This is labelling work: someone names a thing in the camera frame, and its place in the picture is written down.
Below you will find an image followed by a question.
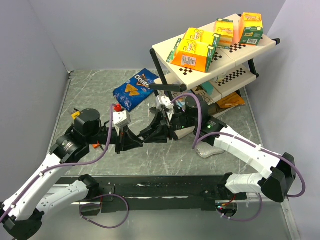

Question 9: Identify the tall orange green carton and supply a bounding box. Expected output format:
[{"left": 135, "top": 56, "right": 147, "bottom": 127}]
[{"left": 238, "top": 12, "right": 264, "bottom": 46}]

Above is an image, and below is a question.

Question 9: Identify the orange padlock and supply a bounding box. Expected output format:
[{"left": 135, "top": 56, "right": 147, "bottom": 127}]
[{"left": 92, "top": 143, "right": 101, "bottom": 149}]

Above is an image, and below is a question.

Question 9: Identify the teal box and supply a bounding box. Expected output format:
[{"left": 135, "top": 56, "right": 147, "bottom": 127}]
[{"left": 201, "top": 81, "right": 215, "bottom": 95}]

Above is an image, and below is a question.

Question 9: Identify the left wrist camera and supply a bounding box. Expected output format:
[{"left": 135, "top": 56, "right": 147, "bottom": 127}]
[{"left": 113, "top": 103, "right": 131, "bottom": 129}]

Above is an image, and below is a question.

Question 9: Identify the orange flat packet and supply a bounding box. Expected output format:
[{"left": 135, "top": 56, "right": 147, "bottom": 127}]
[{"left": 216, "top": 92, "right": 245, "bottom": 109}]

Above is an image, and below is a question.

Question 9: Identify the front orange yellow carton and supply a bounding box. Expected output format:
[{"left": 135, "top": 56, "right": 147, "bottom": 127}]
[{"left": 166, "top": 38, "right": 217, "bottom": 73}]

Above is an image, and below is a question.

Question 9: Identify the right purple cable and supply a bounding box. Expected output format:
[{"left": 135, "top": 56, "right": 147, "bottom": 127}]
[{"left": 171, "top": 92, "right": 306, "bottom": 222}]

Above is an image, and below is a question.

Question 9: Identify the black frame beige shelf rack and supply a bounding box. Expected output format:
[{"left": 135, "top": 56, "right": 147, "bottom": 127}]
[{"left": 149, "top": 12, "right": 281, "bottom": 118}]

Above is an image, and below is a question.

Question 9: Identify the rear yellow carton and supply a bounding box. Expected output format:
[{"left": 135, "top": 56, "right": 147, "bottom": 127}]
[{"left": 183, "top": 27, "right": 221, "bottom": 46}]

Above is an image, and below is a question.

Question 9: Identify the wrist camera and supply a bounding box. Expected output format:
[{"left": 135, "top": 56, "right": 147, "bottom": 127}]
[
  {"left": 155, "top": 95, "right": 174, "bottom": 120},
  {"left": 113, "top": 103, "right": 131, "bottom": 129}
]

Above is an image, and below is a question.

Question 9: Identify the blue Doritos chip bag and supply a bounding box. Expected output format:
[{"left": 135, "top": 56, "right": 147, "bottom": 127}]
[{"left": 113, "top": 68, "right": 159, "bottom": 112}]

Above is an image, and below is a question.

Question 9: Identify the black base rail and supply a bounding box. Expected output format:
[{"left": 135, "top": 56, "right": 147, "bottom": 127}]
[{"left": 63, "top": 174, "right": 248, "bottom": 214}]

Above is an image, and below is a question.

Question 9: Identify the purple cable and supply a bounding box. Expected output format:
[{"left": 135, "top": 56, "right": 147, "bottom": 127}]
[
  {"left": 171, "top": 92, "right": 306, "bottom": 222},
  {"left": 0, "top": 103, "right": 131, "bottom": 230}
]

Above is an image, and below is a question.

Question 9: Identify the small yellow green carton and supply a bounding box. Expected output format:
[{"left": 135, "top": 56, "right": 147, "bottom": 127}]
[{"left": 213, "top": 18, "right": 234, "bottom": 47}]

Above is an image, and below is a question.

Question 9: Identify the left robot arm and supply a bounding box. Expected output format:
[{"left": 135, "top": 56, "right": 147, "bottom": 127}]
[{"left": 0, "top": 104, "right": 143, "bottom": 240}]

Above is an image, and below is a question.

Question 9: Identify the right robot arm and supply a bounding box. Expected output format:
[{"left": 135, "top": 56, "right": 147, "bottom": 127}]
[{"left": 140, "top": 93, "right": 298, "bottom": 203}]

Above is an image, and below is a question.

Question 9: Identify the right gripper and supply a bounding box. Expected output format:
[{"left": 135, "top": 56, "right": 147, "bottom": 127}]
[{"left": 140, "top": 109, "right": 195, "bottom": 146}]

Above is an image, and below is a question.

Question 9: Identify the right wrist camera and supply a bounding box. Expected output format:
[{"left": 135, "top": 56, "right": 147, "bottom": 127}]
[{"left": 155, "top": 95, "right": 174, "bottom": 120}]

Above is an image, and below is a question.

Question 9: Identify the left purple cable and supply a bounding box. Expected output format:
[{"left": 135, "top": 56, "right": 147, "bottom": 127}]
[{"left": 0, "top": 103, "right": 131, "bottom": 230}]

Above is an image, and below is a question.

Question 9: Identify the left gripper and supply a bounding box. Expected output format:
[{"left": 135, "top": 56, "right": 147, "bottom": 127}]
[{"left": 88, "top": 123, "right": 144, "bottom": 153}]

